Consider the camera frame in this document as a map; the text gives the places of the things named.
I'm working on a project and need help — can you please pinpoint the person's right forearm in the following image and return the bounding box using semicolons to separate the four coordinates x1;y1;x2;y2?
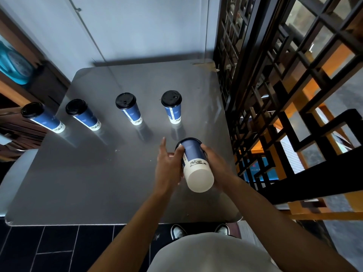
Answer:
225;178;358;272

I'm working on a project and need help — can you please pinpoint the person's right hand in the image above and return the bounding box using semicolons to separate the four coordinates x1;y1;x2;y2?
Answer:
200;144;242;193

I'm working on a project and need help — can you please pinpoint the person's left shoe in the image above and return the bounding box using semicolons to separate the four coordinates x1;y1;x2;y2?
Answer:
170;224;188;241

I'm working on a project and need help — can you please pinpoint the person's left forearm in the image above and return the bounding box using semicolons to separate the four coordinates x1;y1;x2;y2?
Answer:
87;189;174;272

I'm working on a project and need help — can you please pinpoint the turquoise plastic container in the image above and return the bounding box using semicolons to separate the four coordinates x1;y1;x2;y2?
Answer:
0;35;35;85

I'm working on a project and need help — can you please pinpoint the person's left hand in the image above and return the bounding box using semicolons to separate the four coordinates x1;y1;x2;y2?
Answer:
154;137;184;195

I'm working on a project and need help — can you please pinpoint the black wooden lattice screen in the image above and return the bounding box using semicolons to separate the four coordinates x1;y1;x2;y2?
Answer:
213;0;363;206

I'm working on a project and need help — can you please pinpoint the person's right shoe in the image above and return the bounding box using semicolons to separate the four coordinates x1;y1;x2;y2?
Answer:
214;223;230;236

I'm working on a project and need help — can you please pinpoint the white shirt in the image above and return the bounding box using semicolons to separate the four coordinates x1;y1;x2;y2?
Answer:
147;232;282;272

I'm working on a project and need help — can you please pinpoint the person's shoe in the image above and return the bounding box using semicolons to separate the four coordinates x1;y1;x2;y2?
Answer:
170;224;188;241
214;223;230;236

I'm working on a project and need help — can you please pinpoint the brown wooden shelf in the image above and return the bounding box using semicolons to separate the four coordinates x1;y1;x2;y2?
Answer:
0;8;71;162

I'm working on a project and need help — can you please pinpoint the blue and white paper cup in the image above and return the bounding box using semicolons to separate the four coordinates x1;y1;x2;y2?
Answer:
115;92;143;126
161;90;183;124
21;102;66;134
174;138;215;193
65;99;102;131

